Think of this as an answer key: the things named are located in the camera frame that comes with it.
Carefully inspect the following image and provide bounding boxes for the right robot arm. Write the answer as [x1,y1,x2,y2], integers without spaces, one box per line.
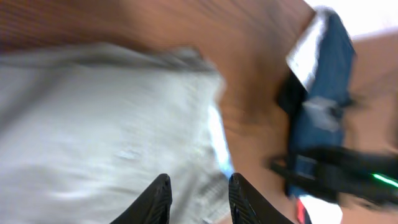
[268,146,397,207]

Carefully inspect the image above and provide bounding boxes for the khaki shorts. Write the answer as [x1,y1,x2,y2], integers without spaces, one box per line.
[1,44,233,223]

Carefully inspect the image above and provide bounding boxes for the black garment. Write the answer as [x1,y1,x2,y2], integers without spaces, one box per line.
[277,72,307,118]

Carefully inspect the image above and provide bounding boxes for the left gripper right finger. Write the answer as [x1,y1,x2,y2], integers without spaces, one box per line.
[228,173,293,224]

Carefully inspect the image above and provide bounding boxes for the white garment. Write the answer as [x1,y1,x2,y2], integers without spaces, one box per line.
[285,8,328,91]

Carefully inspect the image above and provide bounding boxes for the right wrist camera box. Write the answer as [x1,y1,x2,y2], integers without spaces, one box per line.
[303,96,344,132]

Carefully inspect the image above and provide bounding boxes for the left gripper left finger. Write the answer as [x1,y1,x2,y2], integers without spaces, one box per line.
[111,174,172,224]

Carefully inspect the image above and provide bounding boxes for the red garment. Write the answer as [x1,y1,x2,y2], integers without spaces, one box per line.
[296,199,306,224]

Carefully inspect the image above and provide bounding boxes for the navy blue garment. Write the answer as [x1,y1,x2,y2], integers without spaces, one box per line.
[285,9,357,198]

